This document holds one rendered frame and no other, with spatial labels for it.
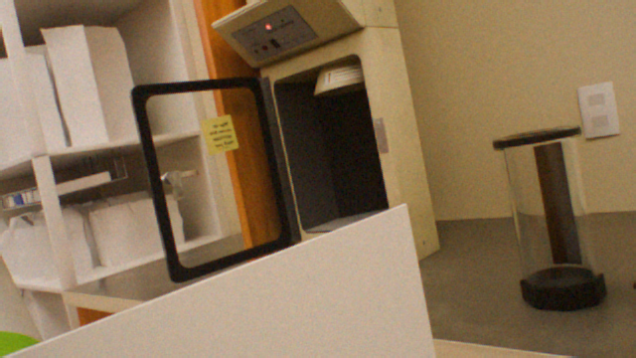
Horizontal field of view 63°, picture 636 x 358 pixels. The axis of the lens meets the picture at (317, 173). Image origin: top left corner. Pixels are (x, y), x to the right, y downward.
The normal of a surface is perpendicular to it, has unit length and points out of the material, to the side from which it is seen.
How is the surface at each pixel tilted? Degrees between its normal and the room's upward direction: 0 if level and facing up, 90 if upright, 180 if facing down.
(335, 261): 90
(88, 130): 99
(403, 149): 90
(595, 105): 90
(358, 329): 90
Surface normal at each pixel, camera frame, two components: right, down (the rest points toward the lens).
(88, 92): 0.18, 0.13
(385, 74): 0.72, -0.11
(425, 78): -0.66, 0.17
